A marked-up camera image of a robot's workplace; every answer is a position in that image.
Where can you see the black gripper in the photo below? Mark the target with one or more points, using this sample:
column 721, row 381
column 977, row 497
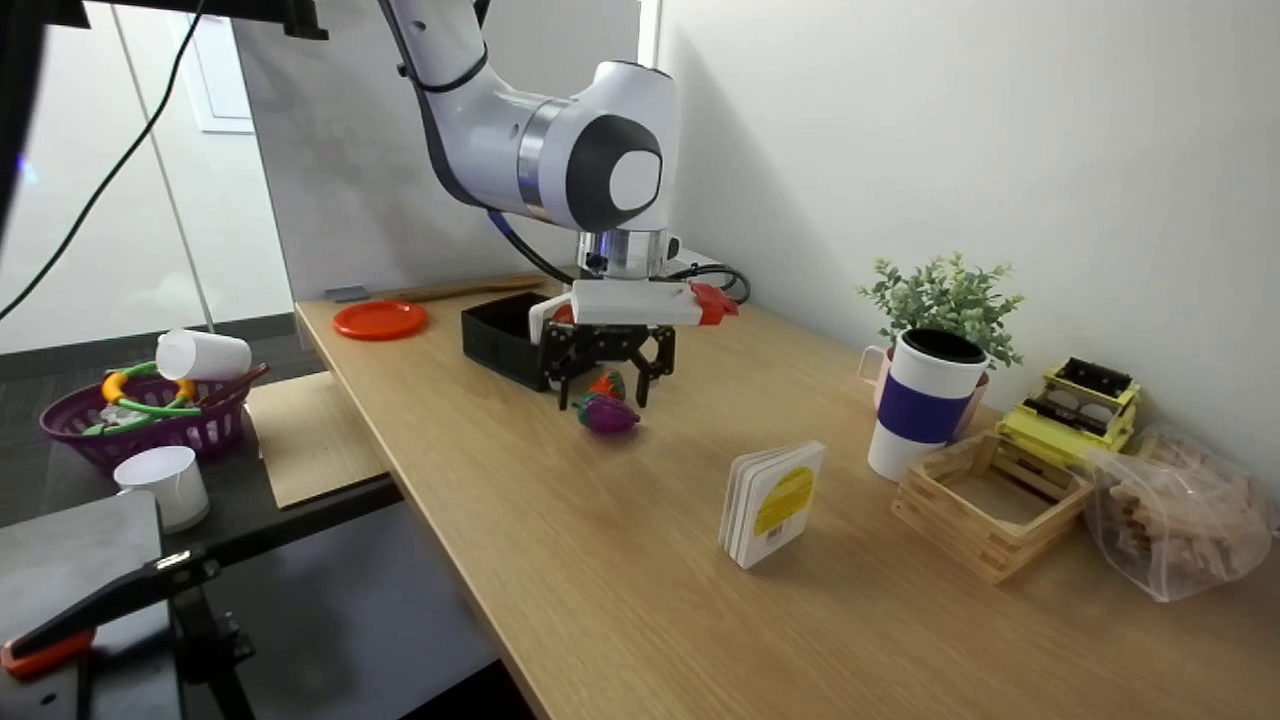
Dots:
column 570, row 349

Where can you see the purple toy grapes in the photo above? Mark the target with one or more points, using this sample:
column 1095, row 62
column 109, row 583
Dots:
column 605, row 417

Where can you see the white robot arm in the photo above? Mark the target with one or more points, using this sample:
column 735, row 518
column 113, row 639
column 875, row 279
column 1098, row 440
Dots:
column 594, row 166

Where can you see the black box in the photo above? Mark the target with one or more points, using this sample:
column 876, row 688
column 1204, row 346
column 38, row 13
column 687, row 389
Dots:
column 496, row 337

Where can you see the yellow white board book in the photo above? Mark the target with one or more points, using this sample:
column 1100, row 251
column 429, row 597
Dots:
column 766, row 500

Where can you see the red toy strawberry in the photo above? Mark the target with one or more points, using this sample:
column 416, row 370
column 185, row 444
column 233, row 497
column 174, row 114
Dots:
column 605, row 386

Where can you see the orange round plate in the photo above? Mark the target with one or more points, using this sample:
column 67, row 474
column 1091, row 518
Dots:
column 381, row 322

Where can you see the cardboard sheet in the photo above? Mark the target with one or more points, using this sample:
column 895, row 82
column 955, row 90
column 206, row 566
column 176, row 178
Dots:
column 308, row 437

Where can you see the white purple plant pot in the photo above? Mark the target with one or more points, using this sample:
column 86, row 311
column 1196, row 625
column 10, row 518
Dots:
column 926, row 381

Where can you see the green artificial plant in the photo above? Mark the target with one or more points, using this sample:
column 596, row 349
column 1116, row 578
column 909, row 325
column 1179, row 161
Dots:
column 955, row 298

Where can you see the wooden crate tray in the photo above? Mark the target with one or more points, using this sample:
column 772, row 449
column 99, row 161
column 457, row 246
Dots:
column 991, row 504

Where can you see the white paper cup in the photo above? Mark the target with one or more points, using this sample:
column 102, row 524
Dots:
column 185, row 354

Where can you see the white cylinder cup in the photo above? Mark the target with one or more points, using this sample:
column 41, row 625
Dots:
column 171, row 476

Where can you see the black tripod stand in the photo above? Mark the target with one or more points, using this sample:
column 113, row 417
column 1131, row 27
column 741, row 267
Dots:
column 75, row 574

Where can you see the yellow black device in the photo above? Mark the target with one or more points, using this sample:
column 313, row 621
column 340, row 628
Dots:
column 1073, row 413

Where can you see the purple plastic basket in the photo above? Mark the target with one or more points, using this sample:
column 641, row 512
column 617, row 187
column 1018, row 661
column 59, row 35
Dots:
column 141, row 409

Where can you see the clear bag of snacks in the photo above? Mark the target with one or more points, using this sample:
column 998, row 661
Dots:
column 1179, row 518

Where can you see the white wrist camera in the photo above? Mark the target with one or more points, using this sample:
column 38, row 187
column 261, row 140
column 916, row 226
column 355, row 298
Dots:
column 633, row 301

